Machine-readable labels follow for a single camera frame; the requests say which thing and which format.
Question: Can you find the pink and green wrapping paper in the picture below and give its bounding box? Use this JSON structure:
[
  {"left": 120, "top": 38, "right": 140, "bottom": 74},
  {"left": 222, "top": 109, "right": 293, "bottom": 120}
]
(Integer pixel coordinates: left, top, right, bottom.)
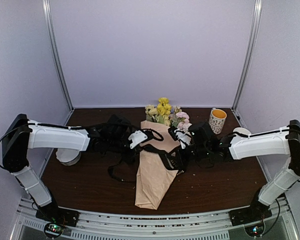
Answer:
[{"left": 135, "top": 120, "right": 180, "bottom": 210}]

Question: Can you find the left aluminium frame post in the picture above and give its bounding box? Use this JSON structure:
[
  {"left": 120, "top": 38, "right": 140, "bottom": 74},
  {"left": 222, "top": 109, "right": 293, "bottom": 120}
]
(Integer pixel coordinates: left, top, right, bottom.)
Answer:
[{"left": 42, "top": 0, "right": 74, "bottom": 112}]

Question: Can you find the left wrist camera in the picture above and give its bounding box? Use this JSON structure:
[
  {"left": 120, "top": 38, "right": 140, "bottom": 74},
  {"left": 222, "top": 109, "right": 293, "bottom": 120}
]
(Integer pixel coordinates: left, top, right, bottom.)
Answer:
[{"left": 128, "top": 130, "right": 148, "bottom": 149}]

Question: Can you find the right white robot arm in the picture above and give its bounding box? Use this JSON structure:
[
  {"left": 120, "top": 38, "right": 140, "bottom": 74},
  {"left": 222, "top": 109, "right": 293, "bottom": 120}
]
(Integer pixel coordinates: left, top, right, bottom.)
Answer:
[{"left": 168, "top": 120, "right": 300, "bottom": 221}]

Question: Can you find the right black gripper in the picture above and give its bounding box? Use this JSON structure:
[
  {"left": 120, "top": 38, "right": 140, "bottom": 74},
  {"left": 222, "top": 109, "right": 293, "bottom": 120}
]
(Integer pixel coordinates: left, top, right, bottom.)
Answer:
[{"left": 167, "top": 143, "right": 210, "bottom": 167}]

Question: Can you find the small white patterned bowl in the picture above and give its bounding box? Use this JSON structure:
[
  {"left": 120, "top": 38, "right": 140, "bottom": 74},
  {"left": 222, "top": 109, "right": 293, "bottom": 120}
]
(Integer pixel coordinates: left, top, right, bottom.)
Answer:
[{"left": 233, "top": 127, "right": 251, "bottom": 136}]

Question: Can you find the right aluminium frame post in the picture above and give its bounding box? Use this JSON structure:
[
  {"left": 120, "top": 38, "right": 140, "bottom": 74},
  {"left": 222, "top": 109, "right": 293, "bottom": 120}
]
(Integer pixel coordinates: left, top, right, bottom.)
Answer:
[{"left": 232, "top": 0, "right": 263, "bottom": 114}]

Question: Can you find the white scalloped bowl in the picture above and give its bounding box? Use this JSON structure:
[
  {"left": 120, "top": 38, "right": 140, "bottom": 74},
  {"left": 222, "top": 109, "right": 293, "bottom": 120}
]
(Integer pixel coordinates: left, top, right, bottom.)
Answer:
[{"left": 56, "top": 148, "right": 81, "bottom": 166}]

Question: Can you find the black ribbon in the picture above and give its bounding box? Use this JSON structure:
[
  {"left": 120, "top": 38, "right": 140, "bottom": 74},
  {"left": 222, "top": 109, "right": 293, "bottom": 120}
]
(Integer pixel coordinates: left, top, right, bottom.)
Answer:
[{"left": 107, "top": 144, "right": 187, "bottom": 183}]

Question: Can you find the patterned mug with yellow inside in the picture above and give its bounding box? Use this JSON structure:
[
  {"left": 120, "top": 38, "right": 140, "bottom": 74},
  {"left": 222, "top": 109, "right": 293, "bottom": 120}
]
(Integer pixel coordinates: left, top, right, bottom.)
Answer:
[{"left": 208, "top": 108, "right": 227, "bottom": 135}]

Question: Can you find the pale yellow fake flower stem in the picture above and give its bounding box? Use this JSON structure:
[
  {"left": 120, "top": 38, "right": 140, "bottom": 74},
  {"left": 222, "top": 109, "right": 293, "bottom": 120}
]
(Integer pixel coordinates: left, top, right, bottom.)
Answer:
[{"left": 145, "top": 104, "right": 158, "bottom": 123}]

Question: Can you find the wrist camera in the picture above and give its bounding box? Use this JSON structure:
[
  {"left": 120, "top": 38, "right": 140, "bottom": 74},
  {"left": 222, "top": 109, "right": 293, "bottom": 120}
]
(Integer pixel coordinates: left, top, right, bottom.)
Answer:
[
  {"left": 128, "top": 130, "right": 148, "bottom": 149},
  {"left": 174, "top": 129, "right": 192, "bottom": 149}
]

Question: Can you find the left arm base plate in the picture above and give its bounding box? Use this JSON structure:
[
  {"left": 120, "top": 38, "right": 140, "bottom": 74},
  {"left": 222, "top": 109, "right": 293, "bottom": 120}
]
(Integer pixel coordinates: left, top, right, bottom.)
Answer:
[{"left": 35, "top": 208, "right": 80, "bottom": 227}]

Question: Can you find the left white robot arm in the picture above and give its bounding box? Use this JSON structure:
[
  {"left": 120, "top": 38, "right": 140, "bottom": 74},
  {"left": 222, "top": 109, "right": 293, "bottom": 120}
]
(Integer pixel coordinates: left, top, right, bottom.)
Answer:
[{"left": 0, "top": 114, "right": 149, "bottom": 222}]

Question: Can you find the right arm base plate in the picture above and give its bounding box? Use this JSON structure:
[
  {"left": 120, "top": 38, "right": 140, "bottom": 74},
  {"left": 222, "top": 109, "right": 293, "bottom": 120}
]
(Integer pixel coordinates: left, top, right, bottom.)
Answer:
[{"left": 229, "top": 207, "right": 272, "bottom": 226}]

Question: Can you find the aluminium frame post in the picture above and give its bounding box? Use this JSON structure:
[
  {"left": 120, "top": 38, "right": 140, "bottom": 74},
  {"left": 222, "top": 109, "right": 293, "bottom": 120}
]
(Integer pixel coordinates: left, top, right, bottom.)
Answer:
[
  {"left": 232, "top": 0, "right": 263, "bottom": 114},
  {"left": 42, "top": 0, "right": 74, "bottom": 112}
]

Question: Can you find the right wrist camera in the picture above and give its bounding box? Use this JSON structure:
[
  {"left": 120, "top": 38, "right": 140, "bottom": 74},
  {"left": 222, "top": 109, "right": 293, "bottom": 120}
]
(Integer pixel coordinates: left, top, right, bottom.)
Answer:
[{"left": 174, "top": 129, "right": 192, "bottom": 149}]

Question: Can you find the front aluminium rail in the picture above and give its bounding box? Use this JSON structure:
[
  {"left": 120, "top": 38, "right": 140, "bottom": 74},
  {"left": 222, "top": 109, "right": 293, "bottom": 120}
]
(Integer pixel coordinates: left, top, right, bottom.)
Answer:
[{"left": 8, "top": 196, "right": 300, "bottom": 240}]

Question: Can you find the bright yellow fake flower stem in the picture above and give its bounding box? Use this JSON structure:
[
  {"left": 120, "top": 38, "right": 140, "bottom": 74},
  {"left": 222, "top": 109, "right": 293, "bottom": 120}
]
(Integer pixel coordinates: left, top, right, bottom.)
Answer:
[{"left": 157, "top": 97, "right": 172, "bottom": 126}]

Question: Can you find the pink fake flower stem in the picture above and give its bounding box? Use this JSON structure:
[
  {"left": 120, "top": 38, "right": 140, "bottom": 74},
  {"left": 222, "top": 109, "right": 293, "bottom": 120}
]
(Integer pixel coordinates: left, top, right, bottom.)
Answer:
[{"left": 169, "top": 106, "right": 192, "bottom": 131}]

